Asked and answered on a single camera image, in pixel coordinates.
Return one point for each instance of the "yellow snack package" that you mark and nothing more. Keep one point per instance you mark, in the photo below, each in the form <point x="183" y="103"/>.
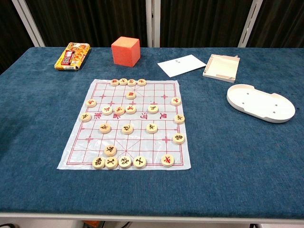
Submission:
<point x="72" y="56"/>

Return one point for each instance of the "black-lettered wooden chess piece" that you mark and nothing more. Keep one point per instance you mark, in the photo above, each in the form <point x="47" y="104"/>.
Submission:
<point x="153" y="108"/>
<point x="151" y="128"/>
<point x="178" y="138"/>
<point x="124" y="162"/>
<point x="104" y="128"/>
<point x="85" y="117"/>
<point x="98" y="162"/>
<point x="110" y="150"/>
<point x="127" y="129"/>
<point x="139" y="161"/>
<point x="111" y="162"/>
<point x="179" y="118"/>

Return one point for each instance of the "blue fabric tablecloth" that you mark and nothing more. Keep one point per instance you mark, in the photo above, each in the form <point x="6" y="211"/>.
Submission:
<point x="237" y="166"/>

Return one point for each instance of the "red-lettered wooden chess piece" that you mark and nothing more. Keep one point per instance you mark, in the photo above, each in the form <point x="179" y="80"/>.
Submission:
<point x="167" y="160"/>
<point x="123" y="81"/>
<point x="131" y="82"/>
<point x="107" y="110"/>
<point x="141" y="82"/>
<point x="130" y="109"/>
<point x="176" y="101"/>
<point x="119" y="110"/>
<point x="91" y="102"/>
<point x="114" y="82"/>
<point x="130" y="95"/>

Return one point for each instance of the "white metal frame post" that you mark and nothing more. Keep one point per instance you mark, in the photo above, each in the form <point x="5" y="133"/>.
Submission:
<point x="28" y="21"/>
<point x="249" y="23"/>
<point x="153" y="23"/>

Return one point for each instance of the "white oval tray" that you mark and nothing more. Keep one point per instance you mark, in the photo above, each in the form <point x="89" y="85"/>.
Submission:
<point x="260" y="103"/>

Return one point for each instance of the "black pleated curtain panel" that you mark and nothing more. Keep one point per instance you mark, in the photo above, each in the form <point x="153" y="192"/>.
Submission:
<point x="95" y="21"/>
<point x="9" y="35"/>
<point x="202" y="21"/>
<point x="282" y="23"/>

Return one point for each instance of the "white paper card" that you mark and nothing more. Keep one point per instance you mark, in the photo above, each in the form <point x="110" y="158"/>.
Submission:
<point x="181" y="65"/>

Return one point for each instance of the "plastic Chinese chess board sheet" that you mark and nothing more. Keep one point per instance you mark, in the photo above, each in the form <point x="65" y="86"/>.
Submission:
<point x="142" y="147"/>

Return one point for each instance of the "orange cube block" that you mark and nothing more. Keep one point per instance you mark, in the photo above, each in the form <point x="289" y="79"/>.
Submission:
<point x="124" y="53"/>

